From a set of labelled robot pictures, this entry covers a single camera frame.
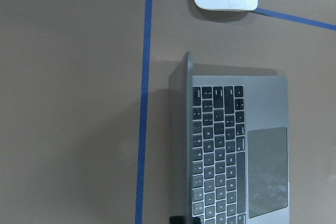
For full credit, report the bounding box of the grey laptop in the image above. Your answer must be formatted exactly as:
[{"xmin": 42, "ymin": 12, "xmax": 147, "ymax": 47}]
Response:
[{"xmin": 169, "ymin": 54, "xmax": 290, "ymax": 223}]

